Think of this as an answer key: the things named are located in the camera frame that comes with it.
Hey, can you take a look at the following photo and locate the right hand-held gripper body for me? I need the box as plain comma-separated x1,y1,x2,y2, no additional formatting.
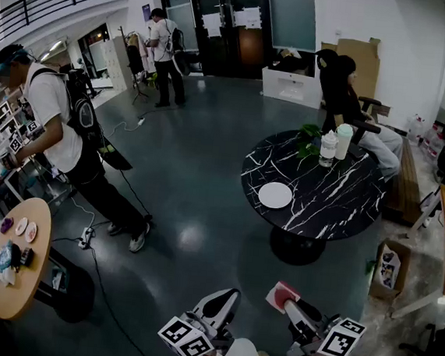
285,308,369,356

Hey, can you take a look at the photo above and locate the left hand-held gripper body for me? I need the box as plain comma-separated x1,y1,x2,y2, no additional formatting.
155,306,238,356

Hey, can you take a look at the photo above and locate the red meat slice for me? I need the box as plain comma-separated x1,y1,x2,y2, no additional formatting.
263,280,303,317

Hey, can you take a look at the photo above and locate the white round plate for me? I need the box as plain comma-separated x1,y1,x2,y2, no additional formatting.
256,179,295,212

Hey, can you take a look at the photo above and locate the small pink patterned plate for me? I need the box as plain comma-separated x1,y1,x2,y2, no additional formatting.
23,220,39,244
14,215,29,238

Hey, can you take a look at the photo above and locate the open cardboard box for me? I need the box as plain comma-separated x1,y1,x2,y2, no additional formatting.
366,235,414,305

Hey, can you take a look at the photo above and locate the black marble round table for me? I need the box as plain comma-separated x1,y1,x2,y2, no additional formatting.
232,125,392,274

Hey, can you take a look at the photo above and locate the wooden bench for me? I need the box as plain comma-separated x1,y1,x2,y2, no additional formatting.
382,134,432,229

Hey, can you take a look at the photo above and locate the clear bottle white cap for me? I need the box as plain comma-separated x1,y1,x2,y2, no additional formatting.
316,128,340,169

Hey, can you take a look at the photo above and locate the green leafy plant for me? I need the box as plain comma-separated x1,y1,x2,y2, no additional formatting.
295,122,325,162

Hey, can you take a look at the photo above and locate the mint and white tumbler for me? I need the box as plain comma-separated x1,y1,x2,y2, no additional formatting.
332,122,355,162

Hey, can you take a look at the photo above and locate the round wooden table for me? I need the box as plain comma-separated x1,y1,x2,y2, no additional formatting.
0,193,56,324

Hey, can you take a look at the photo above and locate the small dark box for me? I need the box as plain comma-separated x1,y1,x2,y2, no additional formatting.
19,246,37,269

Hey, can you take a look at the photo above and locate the black pouch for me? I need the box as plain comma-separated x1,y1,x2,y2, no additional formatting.
9,243,25,273

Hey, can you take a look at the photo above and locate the white tissue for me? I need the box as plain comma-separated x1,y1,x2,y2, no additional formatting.
0,269,19,288

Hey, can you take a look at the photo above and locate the blue plastic bag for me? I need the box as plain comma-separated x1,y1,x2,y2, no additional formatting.
0,238,16,276

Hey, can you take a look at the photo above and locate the clear plastic water jug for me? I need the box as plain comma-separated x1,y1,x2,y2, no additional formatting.
405,112,427,148

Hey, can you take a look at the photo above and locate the pack of red-capped bottles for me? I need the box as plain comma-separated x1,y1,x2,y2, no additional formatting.
419,122,445,161

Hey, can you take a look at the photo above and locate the purple toy item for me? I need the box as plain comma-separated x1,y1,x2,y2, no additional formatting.
0,215,16,236

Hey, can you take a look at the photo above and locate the black backpack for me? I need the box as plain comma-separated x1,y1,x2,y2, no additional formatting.
167,26,195,78
51,65,113,144

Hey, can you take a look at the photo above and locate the black office chair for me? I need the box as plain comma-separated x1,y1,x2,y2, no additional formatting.
306,47,390,151

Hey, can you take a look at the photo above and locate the brown cardboard sheet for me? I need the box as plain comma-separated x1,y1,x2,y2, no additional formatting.
315,33,384,111

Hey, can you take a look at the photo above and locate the white locker cabinet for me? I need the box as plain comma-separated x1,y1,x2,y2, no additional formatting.
97,33,137,96

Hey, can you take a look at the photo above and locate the black framed glass door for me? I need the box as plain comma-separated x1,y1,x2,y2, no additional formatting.
146,0,281,83

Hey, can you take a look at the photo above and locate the brown wooden door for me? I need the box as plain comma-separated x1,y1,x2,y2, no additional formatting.
234,26,267,69

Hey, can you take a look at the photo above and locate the white paper sheet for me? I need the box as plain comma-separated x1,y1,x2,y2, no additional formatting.
200,11,224,39
231,4,262,31

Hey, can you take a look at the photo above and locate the frosted glass panel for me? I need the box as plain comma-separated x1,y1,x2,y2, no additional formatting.
262,0,323,54

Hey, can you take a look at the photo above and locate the black floor cable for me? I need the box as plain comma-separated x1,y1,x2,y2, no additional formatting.
41,234,180,356

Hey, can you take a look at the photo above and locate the white floor cable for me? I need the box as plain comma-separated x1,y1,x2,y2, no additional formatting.
101,116,143,155

